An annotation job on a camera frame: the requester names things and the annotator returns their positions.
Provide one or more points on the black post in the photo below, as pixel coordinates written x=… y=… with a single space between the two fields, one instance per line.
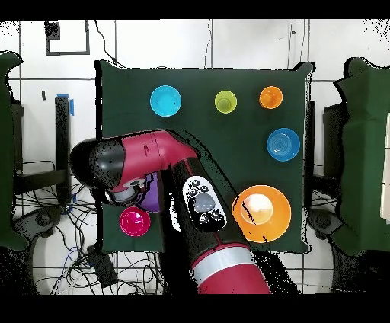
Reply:
x=62 y=122

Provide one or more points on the neighbouring green cloth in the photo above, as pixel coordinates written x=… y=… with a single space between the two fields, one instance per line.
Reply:
x=362 y=152
x=5 y=152

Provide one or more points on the cyan bowl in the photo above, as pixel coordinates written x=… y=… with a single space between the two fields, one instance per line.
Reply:
x=165 y=100

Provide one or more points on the black crossbar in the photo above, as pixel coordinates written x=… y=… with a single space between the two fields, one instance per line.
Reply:
x=39 y=180

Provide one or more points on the blue ribbed bowl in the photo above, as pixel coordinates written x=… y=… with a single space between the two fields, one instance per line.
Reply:
x=283 y=144

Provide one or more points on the red-pink bowl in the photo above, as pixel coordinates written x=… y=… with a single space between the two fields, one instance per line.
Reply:
x=122 y=228

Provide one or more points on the large orange bowl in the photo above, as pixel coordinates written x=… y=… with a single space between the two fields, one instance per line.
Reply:
x=274 y=225

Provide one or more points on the large purple bowl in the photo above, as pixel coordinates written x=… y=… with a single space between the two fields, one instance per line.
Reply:
x=152 y=198

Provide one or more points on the orange cup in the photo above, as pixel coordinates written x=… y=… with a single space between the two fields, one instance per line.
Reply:
x=271 y=97

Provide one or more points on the dark green tablecloth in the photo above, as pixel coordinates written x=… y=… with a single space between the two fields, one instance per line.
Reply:
x=231 y=137

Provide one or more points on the yellow-green cup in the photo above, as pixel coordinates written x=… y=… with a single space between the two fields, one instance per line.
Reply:
x=225 y=101

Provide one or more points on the red-pink cup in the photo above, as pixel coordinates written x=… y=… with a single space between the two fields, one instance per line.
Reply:
x=135 y=221

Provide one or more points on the black square frame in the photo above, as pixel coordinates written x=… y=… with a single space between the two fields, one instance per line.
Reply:
x=87 y=39

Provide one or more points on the grey pedestal foot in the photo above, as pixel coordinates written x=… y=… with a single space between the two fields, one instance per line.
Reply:
x=323 y=220
x=42 y=219

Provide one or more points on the black floor box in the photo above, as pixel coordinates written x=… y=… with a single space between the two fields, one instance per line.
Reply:
x=102 y=268

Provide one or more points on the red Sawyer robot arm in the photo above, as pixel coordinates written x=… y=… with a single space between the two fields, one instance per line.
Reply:
x=231 y=274

